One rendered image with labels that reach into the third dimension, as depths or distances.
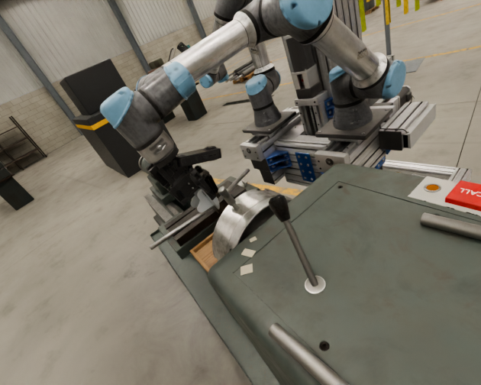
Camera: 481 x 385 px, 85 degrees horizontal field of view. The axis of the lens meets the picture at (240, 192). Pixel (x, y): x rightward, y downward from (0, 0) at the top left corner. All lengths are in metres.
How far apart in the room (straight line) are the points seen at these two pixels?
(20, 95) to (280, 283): 14.73
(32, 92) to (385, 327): 14.91
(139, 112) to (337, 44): 0.56
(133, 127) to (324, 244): 0.45
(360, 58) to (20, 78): 14.62
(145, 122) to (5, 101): 14.31
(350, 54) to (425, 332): 0.71
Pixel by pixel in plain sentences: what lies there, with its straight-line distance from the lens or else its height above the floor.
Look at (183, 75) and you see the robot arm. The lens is 0.61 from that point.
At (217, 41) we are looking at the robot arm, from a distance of 0.79.
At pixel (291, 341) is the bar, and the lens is 0.44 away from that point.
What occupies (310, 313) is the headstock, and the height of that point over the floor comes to 1.25.
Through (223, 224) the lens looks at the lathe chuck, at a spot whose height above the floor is 1.21.
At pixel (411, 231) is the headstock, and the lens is 0.57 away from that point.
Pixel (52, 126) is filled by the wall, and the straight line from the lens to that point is 14.96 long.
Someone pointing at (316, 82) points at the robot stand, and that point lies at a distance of 1.37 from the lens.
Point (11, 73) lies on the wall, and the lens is 15.10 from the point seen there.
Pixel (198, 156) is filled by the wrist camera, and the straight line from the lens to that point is 0.64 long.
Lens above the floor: 1.66
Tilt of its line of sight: 31 degrees down
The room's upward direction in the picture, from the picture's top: 25 degrees counter-clockwise
